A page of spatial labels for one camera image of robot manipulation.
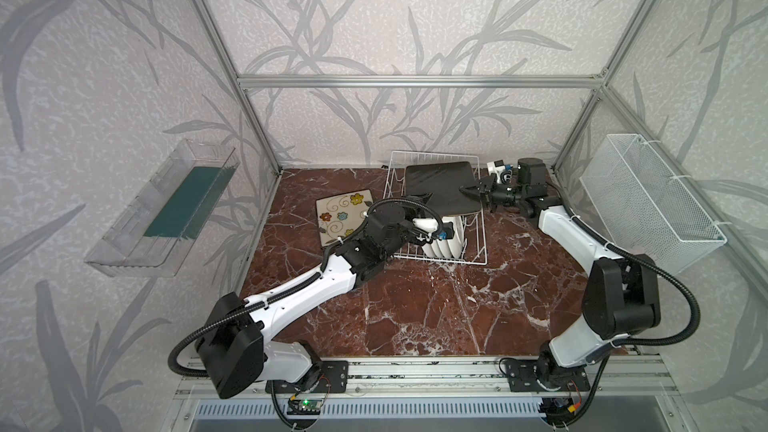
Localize left black corrugated cable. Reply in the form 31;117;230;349
167;196;445;430

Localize pink object in basket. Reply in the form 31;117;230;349
621;249;656;270

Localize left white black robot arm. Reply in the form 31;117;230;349
168;197;454;399

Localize aluminium front rail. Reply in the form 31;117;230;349
173;355;679;401

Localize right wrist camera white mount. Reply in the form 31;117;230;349
487;160;516;185

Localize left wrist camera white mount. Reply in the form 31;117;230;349
413;218;455;240

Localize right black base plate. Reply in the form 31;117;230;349
498;357;591;392

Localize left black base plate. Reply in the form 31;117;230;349
265;360;350;394

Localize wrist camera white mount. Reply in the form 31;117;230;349
413;218;455;240
487;160;516;185

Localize white wire dish rack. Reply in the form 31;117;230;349
384;151;488;265

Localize aluminium frame crossbar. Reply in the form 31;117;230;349
237;74;602;90

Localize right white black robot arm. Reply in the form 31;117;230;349
460;158;661;391

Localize clear plastic wall shelf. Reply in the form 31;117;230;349
85;139;240;278

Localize white round plate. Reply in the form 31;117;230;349
431;239;452;259
443;217;462;259
422;243;436;258
449;216;465;259

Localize right base connector wires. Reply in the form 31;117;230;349
538;395;586;427

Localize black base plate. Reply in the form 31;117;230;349
265;360;350;394
498;357;591;392

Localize green led circuit board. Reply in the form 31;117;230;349
287;397;324;416

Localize white mesh wall basket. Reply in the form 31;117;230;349
580;134;727;274

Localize floral square plate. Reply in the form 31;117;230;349
323;237;345;248
315;189;374;247

